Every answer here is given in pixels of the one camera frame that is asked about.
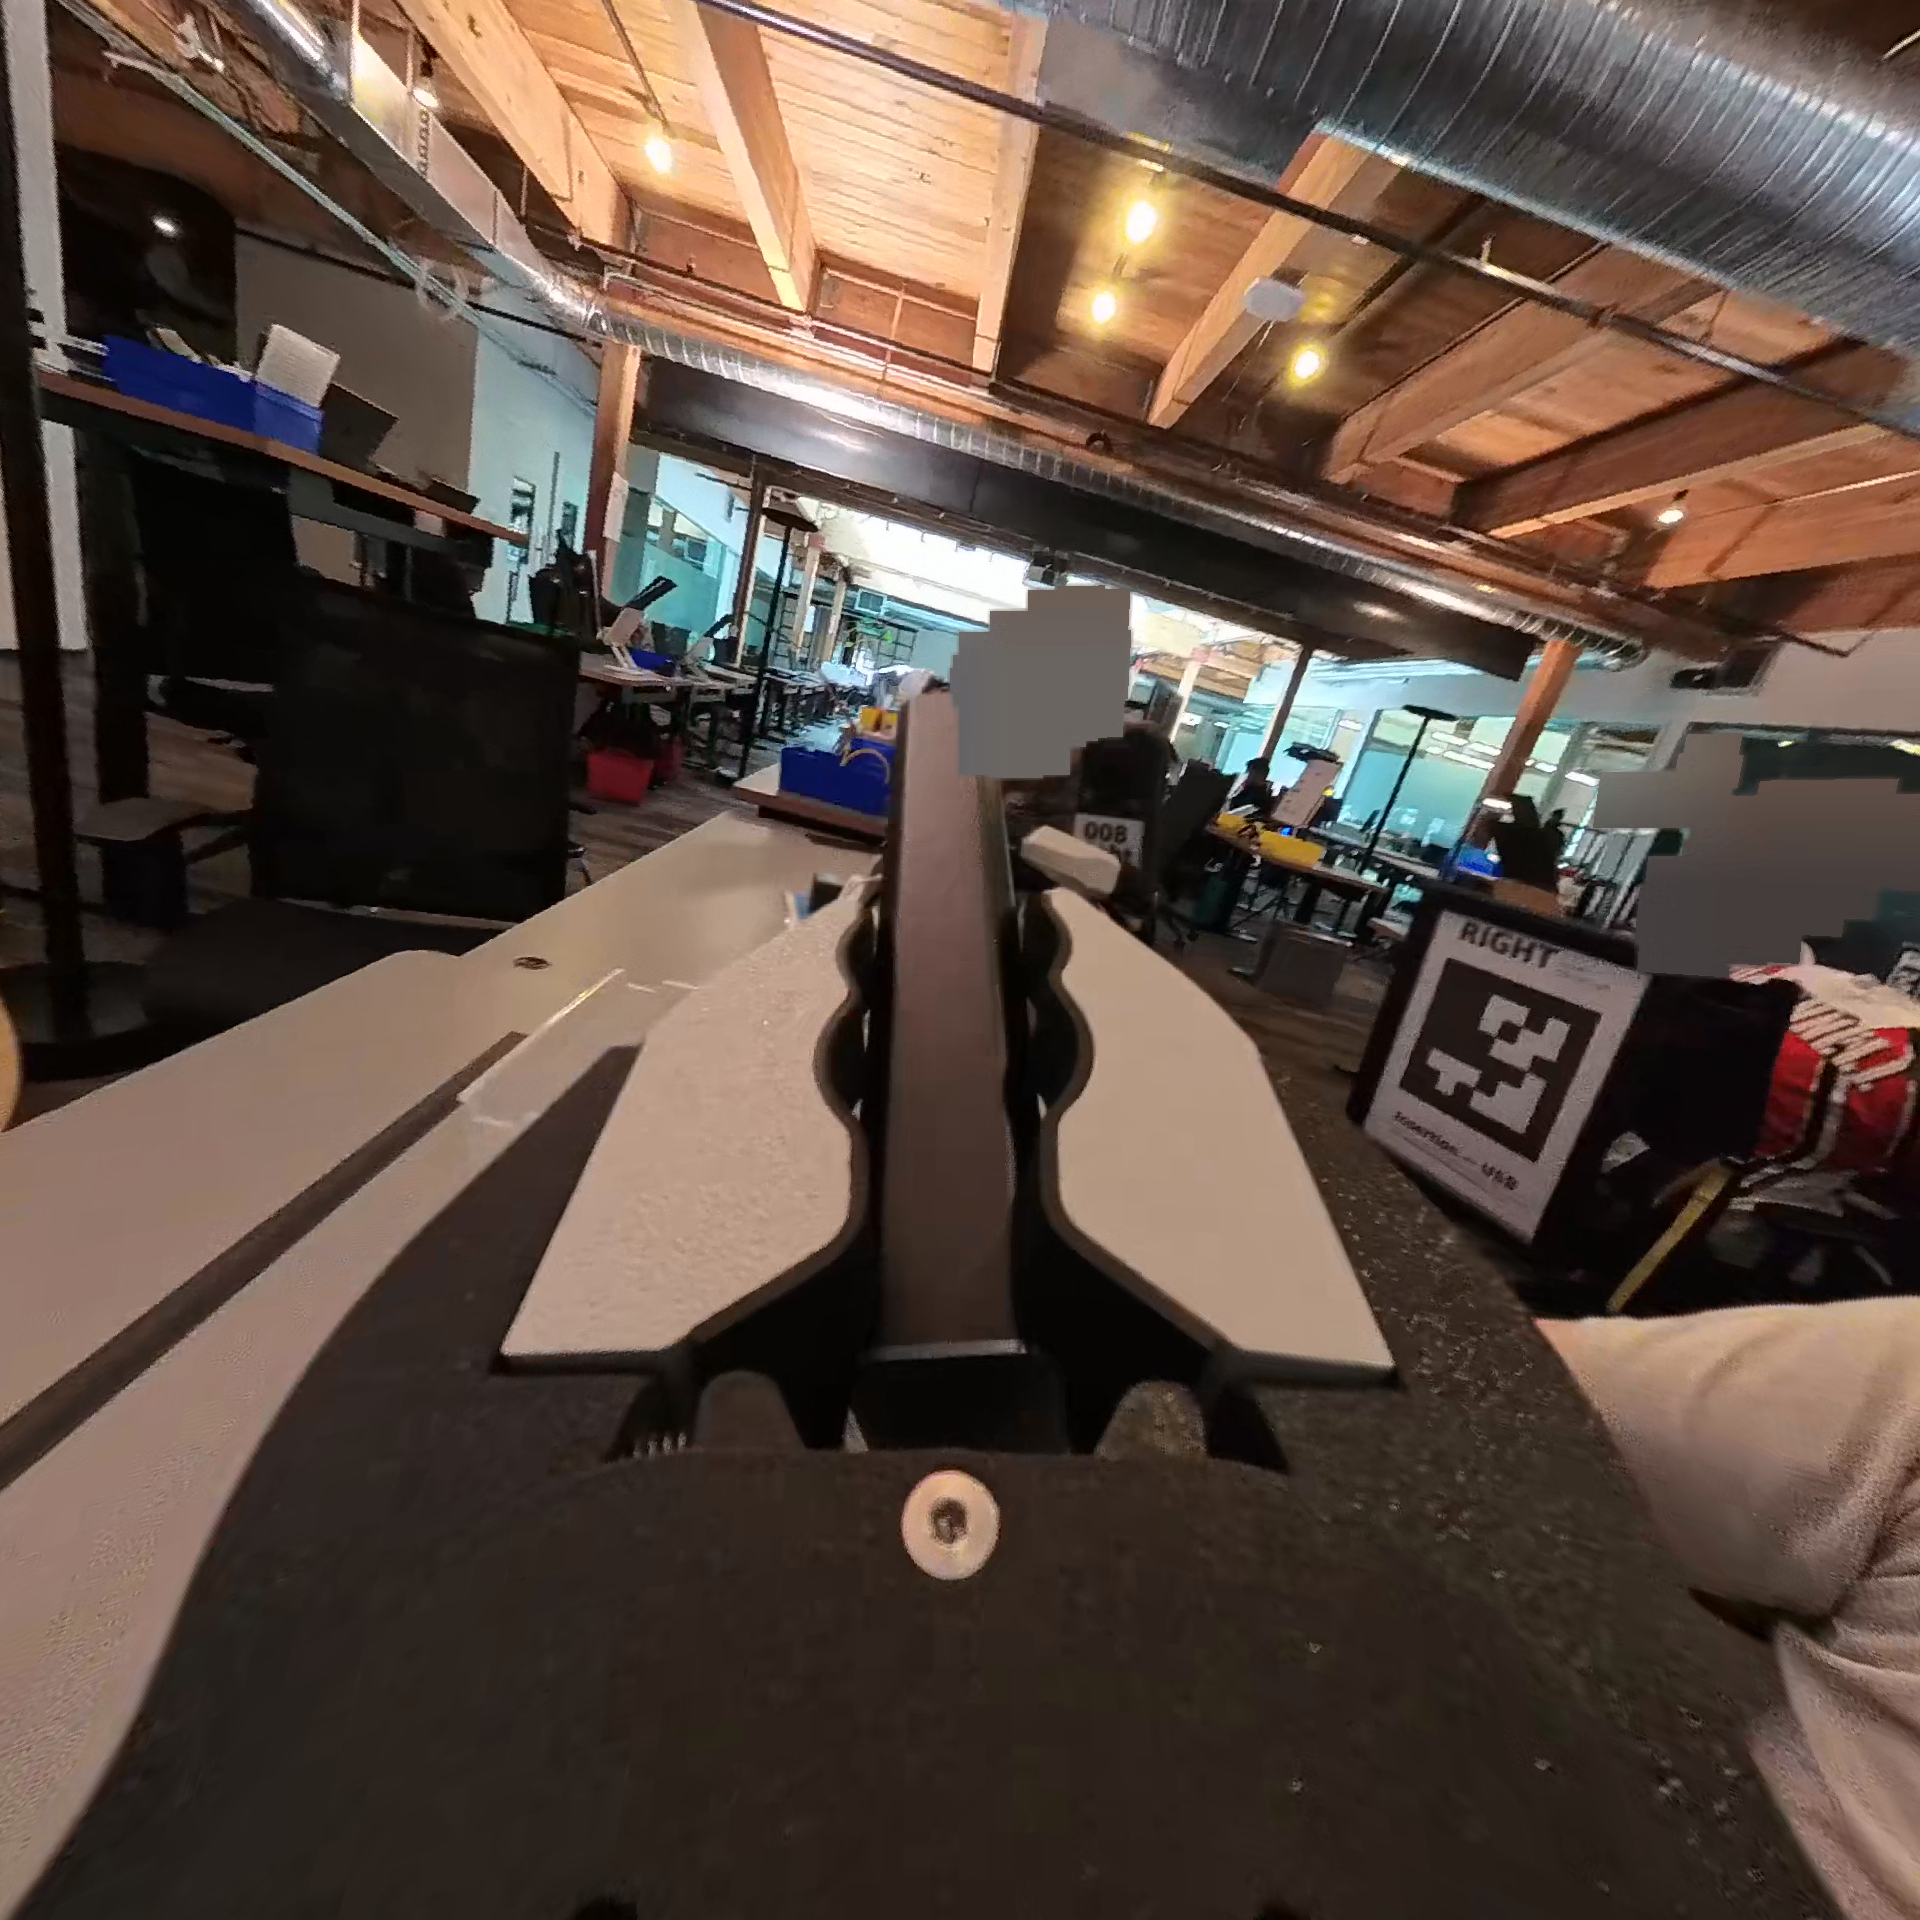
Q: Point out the person's grey shirt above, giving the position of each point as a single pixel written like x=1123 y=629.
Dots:
x=1770 y=1472

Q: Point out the red storage crate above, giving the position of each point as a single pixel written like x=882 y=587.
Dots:
x=617 y=773

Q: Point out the blue storage crate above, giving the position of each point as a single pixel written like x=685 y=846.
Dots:
x=194 y=384
x=832 y=781
x=1478 y=862

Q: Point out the long slim ceiling duct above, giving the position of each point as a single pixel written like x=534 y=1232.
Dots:
x=750 y=361

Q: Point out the red white garment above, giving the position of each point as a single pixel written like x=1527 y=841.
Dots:
x=1830 y=1078

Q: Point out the white printed sign board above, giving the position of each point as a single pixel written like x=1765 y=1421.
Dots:
x=1498 y=1064

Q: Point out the black room divider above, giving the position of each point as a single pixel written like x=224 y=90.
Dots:
x=419 y=748

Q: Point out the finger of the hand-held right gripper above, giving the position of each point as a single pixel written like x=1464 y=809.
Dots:
x=1070 y=862

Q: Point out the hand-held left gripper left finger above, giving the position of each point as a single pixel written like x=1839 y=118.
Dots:
x=706 y=1198

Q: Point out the black floor lamp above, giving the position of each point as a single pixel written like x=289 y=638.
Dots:
x=1425 y=710

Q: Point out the large corrugated ceiling duct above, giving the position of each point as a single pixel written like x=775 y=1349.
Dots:
x=1498 y=106

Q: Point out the yellow storage crate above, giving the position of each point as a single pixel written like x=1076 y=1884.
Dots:
x=1274 y=846

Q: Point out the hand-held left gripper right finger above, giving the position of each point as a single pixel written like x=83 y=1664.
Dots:
x=1200 y=1198

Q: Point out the white ceiling sensor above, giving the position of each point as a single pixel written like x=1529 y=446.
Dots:
x=1272 y=298

